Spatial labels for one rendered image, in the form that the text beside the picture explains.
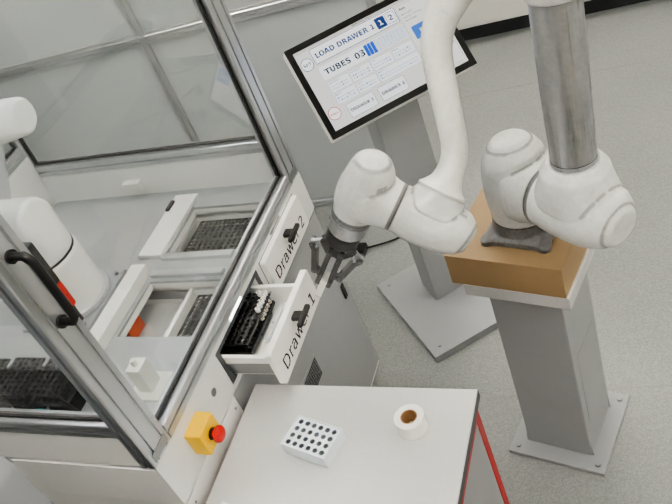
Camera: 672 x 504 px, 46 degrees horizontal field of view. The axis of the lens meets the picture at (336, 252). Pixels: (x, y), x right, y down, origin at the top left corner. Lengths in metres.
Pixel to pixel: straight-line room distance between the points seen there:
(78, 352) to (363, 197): 0.62
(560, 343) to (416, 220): 0.77
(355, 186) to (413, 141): 1.16
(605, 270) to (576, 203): 1.42
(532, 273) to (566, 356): 0.35
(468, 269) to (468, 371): 0.91
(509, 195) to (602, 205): 0.24
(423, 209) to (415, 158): 1.18
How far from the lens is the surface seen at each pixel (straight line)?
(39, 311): 1.51
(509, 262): 1.98
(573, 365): 2.27
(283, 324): 1.94
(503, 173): 1.87
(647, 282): 3.09
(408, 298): 3.17
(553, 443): 2.63
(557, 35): 1.57
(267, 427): 1.97
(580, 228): 1.76
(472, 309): 3.05
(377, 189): 1.55
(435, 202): 1.57
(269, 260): 2.16
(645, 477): 2.59
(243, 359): 1.96
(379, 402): 1.90
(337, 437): 1.84
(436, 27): 1.59
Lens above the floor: 2.20
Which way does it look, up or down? 38 degrees down
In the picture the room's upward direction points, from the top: 23 degrees counter-clockwise
